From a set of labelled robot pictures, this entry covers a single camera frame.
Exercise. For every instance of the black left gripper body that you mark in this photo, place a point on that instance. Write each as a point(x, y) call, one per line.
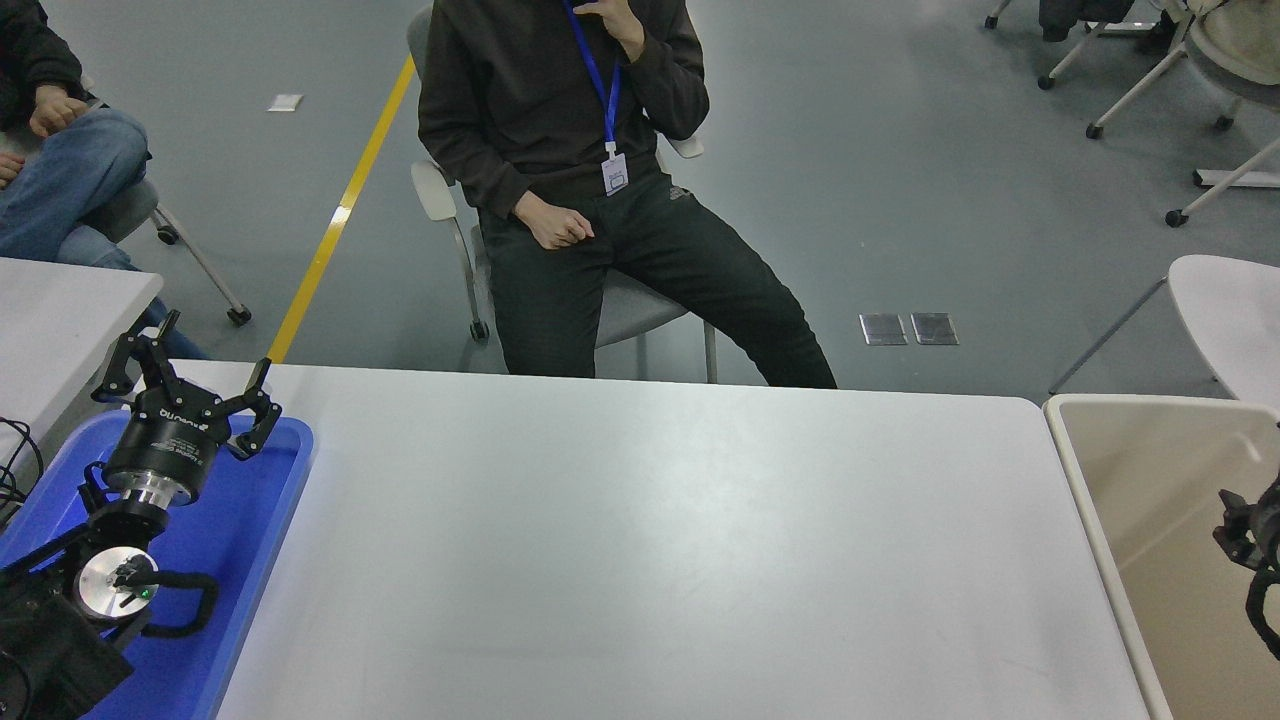
point(165, 440)

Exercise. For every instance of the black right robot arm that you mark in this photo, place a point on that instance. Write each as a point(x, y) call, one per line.
point(1250, 535)

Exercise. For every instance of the person's right hand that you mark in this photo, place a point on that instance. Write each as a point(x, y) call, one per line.
point(555, 225)
point(10, 170)

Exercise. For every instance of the person's left hand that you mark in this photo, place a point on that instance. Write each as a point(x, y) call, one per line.
point(615, 20)
point(55, 110)

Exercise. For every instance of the blue plastic tray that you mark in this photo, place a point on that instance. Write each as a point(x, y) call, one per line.
point(240, 520)

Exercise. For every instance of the white side table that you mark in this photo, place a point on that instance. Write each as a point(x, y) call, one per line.
point(60, 320)

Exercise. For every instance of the grey wheeled chair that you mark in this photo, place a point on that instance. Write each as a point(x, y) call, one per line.
point(125, 210)

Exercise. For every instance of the person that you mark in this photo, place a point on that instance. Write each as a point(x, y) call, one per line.
point(70, 180)
point(500, 100)

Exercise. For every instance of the white paper scrap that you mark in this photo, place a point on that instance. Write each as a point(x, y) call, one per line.
point(285, 102)

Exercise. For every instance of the white grey office chair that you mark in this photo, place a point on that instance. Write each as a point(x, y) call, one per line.
point(630, 315)

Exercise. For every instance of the white badge card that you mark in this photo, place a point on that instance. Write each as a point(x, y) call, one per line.
point(614, 175)

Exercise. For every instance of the silver floor socket plate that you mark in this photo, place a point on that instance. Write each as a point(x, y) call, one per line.
point(934, 329)
point(884, 329)

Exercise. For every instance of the white chair base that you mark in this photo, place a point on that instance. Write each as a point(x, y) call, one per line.
point(1045, 82)

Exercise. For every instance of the large pale plastic bin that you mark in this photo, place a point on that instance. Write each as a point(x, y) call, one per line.
point(1150, 520)

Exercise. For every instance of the white round-seat chair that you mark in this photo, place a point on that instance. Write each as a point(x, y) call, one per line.
point(1230, 320)

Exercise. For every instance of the white chair legs with wheel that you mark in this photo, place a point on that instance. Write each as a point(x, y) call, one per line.
point(1240, 178)

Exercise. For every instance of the white chair beige seat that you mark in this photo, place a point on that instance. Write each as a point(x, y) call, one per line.
point(1240, 40)

